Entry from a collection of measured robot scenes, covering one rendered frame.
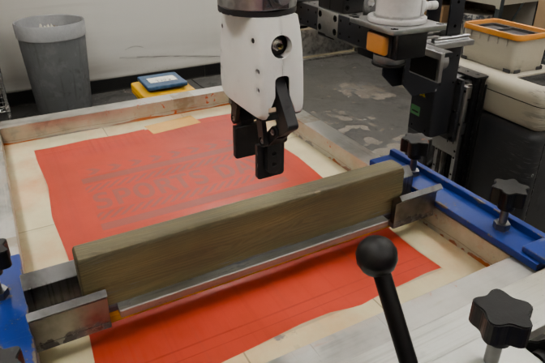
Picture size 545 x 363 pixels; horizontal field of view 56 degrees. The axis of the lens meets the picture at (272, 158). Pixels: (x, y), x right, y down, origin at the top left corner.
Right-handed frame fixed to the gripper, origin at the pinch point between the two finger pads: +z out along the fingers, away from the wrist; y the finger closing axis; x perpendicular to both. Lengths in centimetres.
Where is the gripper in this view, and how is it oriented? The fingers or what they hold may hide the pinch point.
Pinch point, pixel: (257, 150)
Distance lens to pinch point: 55.6
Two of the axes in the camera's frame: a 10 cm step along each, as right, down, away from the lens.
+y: -4.9, -4.0, 7.8
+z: -0.1, 8.9, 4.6
